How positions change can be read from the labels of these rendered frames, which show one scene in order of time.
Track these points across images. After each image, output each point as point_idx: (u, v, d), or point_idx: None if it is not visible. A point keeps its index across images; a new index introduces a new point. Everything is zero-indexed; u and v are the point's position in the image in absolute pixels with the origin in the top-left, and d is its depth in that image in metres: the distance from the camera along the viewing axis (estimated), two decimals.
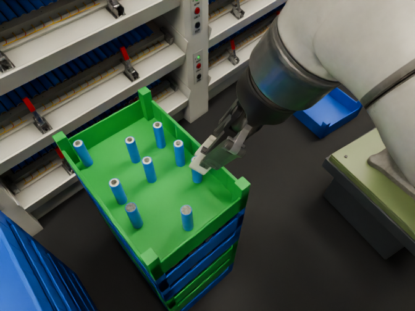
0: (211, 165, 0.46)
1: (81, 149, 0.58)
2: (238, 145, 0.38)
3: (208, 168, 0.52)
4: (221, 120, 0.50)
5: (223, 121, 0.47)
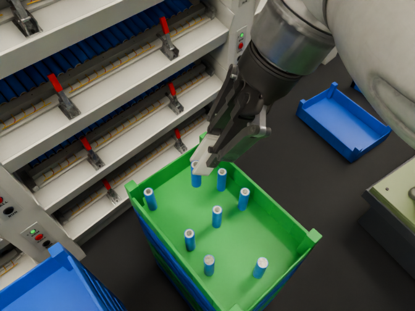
0: (227, 160, 0.46)
1: (151, 197, 0.60)
2: (263, 126, 0.39)
3: (213, 167, 0.52)
4: (209, 116, 0.50)
5: (216, 116, 0.48)
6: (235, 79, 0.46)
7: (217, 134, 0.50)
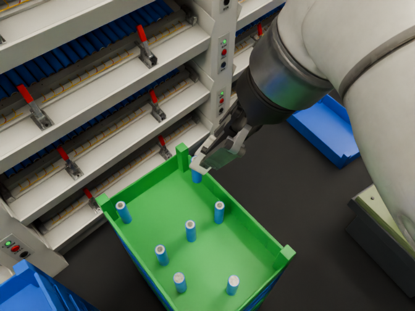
0: (211, 165, 0.46)
1: (123, 210, 0.58)
2: (238, 145, 0.38)
3: (208, 168, 0.52)
4: (221, 120, 0.50)
5: (223, 121, 0.47)
6: None
7: None
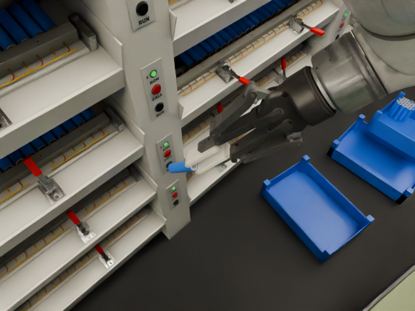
0: (247, 156, 0.52)
1: None
2: (300, 136, 0.48)
3: (210, 157, 0.54)
4: (215, 133, 0.47)
5: (231, 134, 0.47)
6: (255, 102, 0.43)
7: (218, 138, 0.50)
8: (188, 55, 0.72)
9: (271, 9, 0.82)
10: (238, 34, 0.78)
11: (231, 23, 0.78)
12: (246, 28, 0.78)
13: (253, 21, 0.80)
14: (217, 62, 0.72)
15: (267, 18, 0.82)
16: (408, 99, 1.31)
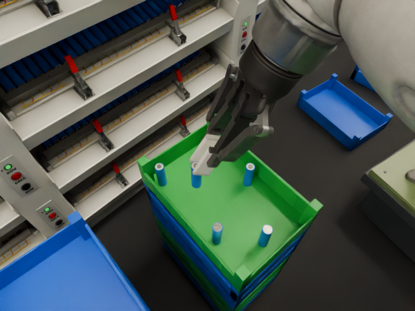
0: (229, 159, 0.46)
1: (162, 171, 0.64)
2: (266, 126, 0.39)
3: (213, 166, 0.52)
4: (208, 116, 0.50)
5: (216, 116, 0.48)
6: (234, 79, 0.46)
7: (217, 134, 0.50)
8: None
9: None
10: None
11: None
12: None
13: None
14: None
15: None
16: None
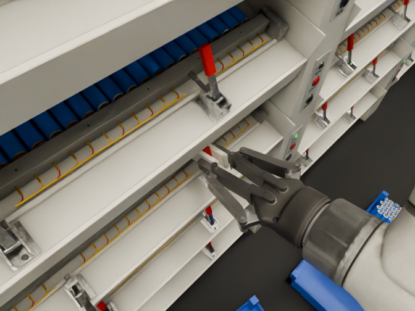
0: (209, 186, 0.47)
1: None
2: (247, 226, 0.42)
3: None
4: (244, 150, 0.50)
5: (246, 161, 0.48)
6: (286, 173, 0.46)
7: (229, 162, 0.51)
8: None
9: None
10: None
11: None
12: None
13: None
14: (64, 278, 0.45)
15: None
16: (392, 201, 1.04)
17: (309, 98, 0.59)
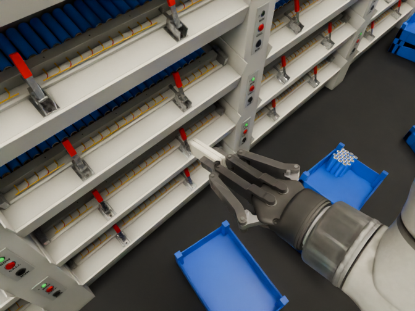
0: (212, 184, 0.48)
1: None
2: (246, 226, 0.42)
3: None
4: (242, 153, 0.49)
5: (244, 163, 0.48)
6: (285, 175, 0.46)
7: (226, 165, 0.50)
8: None
9: (148, 80, 0.74)
10: (102, 113, 0.69)
11: None
12: (112, 105, 0.69)
13: (124, 96, 0.71)
14: (66, 151, 0.63)
15: (143, 90, 0.73)
16: (347, 150, 1.22)
17: (257, 42, 0.77)
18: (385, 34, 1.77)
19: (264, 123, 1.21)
